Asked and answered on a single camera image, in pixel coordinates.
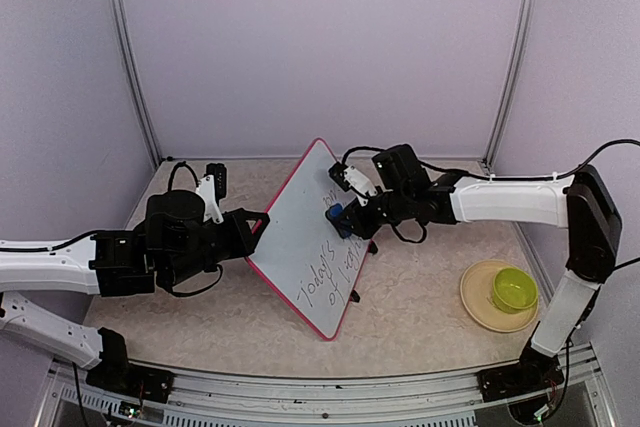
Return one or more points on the left black board stand foot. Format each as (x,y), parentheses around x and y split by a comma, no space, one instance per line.
(354,296)

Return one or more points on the lime green bowl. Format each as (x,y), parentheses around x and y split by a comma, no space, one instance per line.
(514,290)

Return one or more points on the black board stand foot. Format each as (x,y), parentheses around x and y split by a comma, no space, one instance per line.
(354,296)
(372,249)

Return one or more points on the right black board stand foot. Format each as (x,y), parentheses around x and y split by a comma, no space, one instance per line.
(372,249)

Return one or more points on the left aluminium frame post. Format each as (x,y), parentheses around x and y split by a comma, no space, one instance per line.
(150,139)

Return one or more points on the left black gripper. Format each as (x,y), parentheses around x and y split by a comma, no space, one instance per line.
(245,242)

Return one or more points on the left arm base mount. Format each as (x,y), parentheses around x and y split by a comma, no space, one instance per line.
(115,373)

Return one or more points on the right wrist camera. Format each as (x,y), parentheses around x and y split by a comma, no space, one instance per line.
(348,178)

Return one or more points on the aluminium frame post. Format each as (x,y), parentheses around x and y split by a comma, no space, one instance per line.
(150,139)
(516,59)

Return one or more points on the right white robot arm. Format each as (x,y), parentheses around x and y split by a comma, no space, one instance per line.
(577,201)

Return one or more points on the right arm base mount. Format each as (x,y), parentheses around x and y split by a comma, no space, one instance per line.
(532,372)

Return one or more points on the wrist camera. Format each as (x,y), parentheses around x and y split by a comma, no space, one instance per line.
(348,178)
(212,187)

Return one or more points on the blue whiteboard eraser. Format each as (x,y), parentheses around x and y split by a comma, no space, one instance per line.
(334,212)

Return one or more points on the pink framed whiteboard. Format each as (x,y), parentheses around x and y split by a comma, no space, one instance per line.
(300,254)

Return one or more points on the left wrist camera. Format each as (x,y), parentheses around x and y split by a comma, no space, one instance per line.
(212,187)

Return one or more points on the beige round plate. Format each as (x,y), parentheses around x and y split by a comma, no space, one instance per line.
(476,292)

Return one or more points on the right aluminium frame post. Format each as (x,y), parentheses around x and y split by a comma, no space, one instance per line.
(516,59)

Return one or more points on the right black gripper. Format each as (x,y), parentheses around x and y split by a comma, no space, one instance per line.
(361,227)

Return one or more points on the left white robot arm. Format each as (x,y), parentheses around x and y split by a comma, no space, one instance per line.
(182,235)

